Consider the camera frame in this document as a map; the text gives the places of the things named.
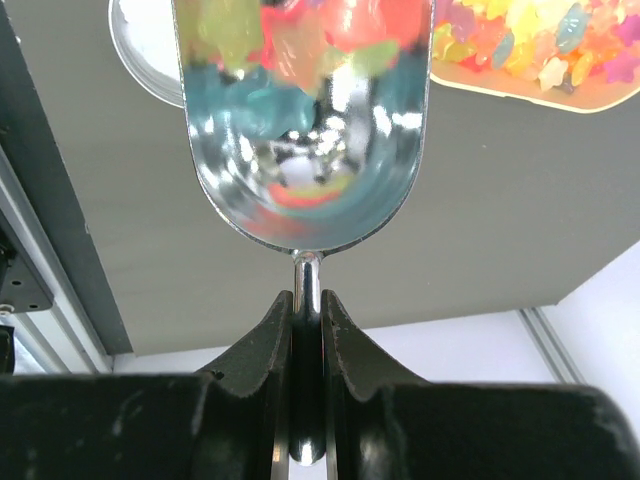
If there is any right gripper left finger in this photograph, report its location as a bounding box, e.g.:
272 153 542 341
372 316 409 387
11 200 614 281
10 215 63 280
197 291 293 479

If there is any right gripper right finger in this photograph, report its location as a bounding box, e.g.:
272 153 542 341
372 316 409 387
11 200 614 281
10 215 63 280
321 290 425 479

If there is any metal candy scoop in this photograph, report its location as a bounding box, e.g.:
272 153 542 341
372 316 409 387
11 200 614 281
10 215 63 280
171 1 435 464

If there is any beige tray of jelly candies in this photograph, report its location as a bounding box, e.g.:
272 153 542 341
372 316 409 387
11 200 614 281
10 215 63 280
431 1 639 114

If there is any silver jar lid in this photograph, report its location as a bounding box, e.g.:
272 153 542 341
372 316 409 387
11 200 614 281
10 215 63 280
108 0 183 109

